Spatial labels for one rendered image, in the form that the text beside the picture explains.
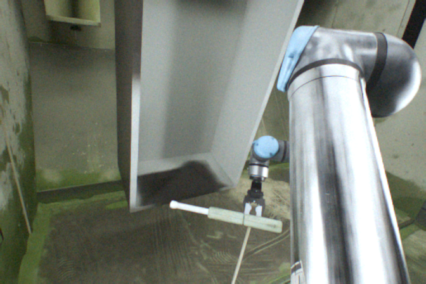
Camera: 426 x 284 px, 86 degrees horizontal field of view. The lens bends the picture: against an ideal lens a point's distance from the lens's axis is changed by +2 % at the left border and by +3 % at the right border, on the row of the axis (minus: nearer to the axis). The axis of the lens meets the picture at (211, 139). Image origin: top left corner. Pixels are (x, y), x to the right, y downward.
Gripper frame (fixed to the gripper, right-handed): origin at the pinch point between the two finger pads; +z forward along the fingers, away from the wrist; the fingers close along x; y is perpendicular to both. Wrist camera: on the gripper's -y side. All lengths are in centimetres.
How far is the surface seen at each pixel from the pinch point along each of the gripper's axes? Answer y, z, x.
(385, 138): 114, -85, -107
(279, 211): 92, -6, -21
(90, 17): 5, -108, 123
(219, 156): 37, -33, 25
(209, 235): 55, 18, 25
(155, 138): 12, -34, 59
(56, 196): 40, 12, 136
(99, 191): 57, 5, 115
